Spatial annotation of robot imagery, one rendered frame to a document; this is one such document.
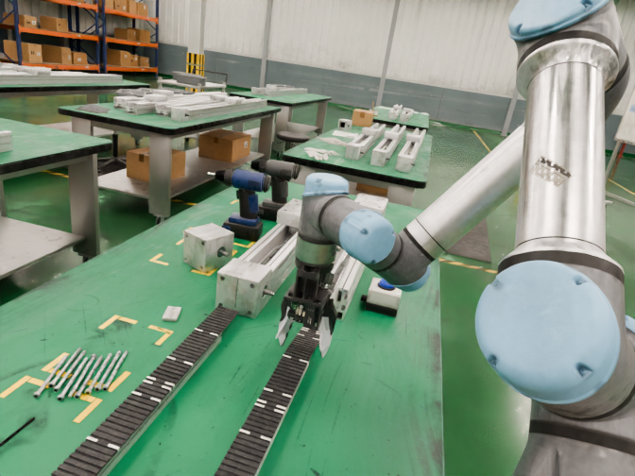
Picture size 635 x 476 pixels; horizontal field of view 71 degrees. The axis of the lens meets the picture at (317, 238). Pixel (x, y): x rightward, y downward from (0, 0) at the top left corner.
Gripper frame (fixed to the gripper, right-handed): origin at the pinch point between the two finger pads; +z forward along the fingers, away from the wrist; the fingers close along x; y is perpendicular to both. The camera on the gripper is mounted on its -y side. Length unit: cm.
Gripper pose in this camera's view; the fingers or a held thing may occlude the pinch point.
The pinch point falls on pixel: (303, 344)
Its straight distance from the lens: 93.0
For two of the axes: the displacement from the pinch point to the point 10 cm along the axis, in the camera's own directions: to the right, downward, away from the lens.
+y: -2.5, 3.2, -9.1
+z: -1.4, 9.2, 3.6
